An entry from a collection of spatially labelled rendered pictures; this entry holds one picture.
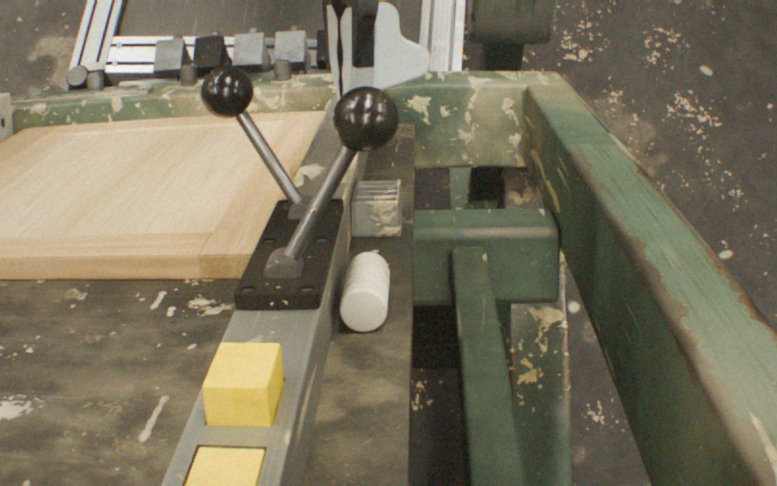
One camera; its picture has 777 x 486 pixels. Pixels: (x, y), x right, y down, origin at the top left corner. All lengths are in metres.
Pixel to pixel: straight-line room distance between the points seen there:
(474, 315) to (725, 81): 1.68
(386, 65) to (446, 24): 1.42
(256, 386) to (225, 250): 0.32
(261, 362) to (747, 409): 0.22
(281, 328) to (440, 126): 0.76
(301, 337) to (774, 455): 0.27
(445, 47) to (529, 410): 0.99
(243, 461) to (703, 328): 0.25
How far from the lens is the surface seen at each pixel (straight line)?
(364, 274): 0.66
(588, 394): 2.11
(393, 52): 0.69
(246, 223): 0.82
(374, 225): 0.83
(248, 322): 0.57
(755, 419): 0.44
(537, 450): 1.28
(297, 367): 0.51
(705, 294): 0.58
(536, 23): 1.43
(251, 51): 1.49
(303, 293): 0.58
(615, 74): 2.35
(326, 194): 0.59
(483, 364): 0.73
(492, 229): 0.98
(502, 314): 1.04
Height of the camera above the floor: 2.06
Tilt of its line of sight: 72 degrees down
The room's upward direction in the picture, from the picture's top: 7 degrees counter-clockwise
